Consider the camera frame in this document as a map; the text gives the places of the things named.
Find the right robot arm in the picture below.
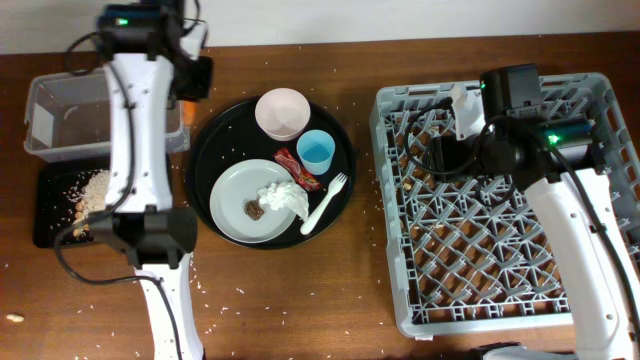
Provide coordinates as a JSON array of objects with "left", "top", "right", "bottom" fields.
[{"left": 423, "top": 64, "right": 639, "bottom": 359}]

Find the white plate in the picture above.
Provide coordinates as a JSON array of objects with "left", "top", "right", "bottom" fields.
[{"left": 209, "top": 159, "right": 296, "bottom": 245}]

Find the white tissue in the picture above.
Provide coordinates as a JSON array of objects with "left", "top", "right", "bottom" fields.
[{"left": 257, "top": 181, "right": 309, "bottom": 221}]

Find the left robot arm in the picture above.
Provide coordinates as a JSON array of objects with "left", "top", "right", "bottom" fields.
[{"left": 90, "top": 1, "right": 212, "bottom": 359}]

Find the light blue cup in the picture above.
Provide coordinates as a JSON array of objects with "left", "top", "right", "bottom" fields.
[{"left": 296, "top": 130, "right": 336, "bottom": 175}]

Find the brown food scrap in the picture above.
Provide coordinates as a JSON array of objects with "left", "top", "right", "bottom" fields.
[{"left": 244, "top": 200, "right": 264, "bottom": 221}]

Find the grey dishwasher rack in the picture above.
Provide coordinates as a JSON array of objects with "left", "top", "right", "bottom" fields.
[{"left": 369, "top": 72, "right": 640, "bottom": 341}]

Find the pink bowl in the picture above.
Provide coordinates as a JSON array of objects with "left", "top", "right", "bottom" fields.
[{"left": 254, "top": 88, "right": 311, "bottom": 142}]

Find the rice and nutshell pile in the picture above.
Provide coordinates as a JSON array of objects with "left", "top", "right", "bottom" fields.
[{"left": 67, "top": 170, "right": 110, "bottom": 224}]

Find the round black tray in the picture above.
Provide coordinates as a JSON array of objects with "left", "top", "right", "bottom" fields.
[{"left": 185, "top": 97, "right": 356, "bottom": 250}]

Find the peanut on table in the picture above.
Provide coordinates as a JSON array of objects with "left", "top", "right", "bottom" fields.
[{"left": 6, "top": 313, "right": 24, "bottom": 323}]

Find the white plastic fork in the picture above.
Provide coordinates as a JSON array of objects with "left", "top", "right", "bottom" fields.
[{"left": 300, "top": 173, "right": 348, "bottom": 235}]

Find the black rectangular tray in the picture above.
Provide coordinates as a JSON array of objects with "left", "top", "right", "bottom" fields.
[{"left": 32, "top": 156, "right": 110, "bottom": 248}]

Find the red snack wrapper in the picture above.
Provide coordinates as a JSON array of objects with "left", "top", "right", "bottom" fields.
[{"left": 274, "top": 147, "right": 322, "bottom": 192}]

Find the clear plastic bin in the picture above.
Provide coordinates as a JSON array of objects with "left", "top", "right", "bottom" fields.
[{"left": 22, "top": 69, "right": 191, "bottom": 163}]

